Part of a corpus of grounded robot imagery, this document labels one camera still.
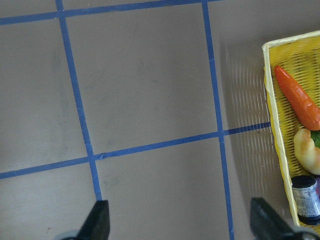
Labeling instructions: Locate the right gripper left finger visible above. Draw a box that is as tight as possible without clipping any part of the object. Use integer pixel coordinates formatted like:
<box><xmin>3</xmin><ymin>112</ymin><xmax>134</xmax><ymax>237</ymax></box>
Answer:
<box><xmin>76</xmin><ymin>200</ymin><xmax>110</xmax><ymax>240</ymax></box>

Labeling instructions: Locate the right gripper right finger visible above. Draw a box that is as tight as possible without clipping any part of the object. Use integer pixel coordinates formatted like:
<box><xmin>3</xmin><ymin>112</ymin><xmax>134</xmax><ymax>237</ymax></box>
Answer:
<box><xmin>250</xmin><ymin>197</ymin><xmax>299</xmax><ymax>240</ymax></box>

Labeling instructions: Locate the toy croissant bread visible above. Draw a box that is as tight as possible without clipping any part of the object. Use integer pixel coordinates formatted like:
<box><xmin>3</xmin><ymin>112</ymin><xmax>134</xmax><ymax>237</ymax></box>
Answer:
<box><xmin>293</xmin><ymin>128</ymin><xmax>320</xmax><ymax>175</ymax></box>

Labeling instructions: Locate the green toy pepper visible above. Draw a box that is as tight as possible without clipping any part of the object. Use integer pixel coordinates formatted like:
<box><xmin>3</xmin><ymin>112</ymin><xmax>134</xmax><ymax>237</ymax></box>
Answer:
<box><xmin>310</xmin><ymin>130</ymin><xmax>320</xmax><ymax>148</ymax></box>

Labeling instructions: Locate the orange toy carrot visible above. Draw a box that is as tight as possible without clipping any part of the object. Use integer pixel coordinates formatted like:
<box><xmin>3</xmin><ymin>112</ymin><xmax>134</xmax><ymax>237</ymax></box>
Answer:
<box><xmin>274</xmin><ymin>65</ymin><xmax>320</xmax><ymax>131</ymax></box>

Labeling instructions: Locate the yellow plastic basket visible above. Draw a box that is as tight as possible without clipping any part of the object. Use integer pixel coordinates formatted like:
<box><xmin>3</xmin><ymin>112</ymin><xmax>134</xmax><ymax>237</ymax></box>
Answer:
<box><xmin>262</xmin><ymin>30</ymin><xmax>320</xmax><ymax>226</ymax></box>

